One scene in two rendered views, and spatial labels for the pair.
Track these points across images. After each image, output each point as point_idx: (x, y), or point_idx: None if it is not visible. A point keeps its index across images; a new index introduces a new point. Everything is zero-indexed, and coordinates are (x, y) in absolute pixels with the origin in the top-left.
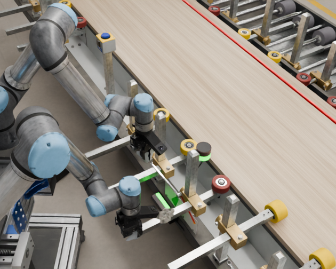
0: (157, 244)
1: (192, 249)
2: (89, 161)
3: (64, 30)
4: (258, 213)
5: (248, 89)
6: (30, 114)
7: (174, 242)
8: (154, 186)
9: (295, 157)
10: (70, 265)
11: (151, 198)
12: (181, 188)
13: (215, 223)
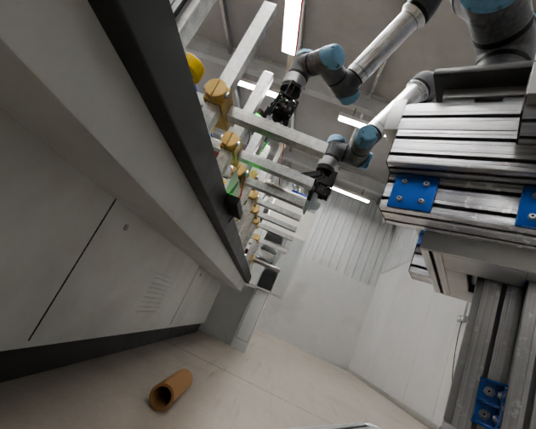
0: (63, 425)
1: (42, 381)
2: (365, 125)
3: None
4: (228, 167)
5: None
6: (430, 76)
7: (39, 401)
8: (225, 189)
9: None
10: (315, 426)
11: (237, 203)
12: (243, 166)
13: (257, 177)
